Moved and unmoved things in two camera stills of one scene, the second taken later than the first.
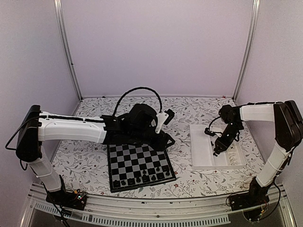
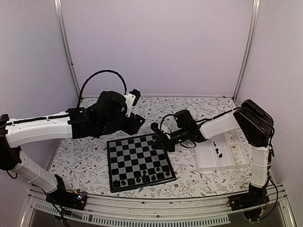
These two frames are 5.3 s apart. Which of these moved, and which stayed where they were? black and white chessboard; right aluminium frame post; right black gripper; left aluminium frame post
Moved: right black gripper
Stayed: right aluminium frame post; black and white chessboard; left aluminium frame post
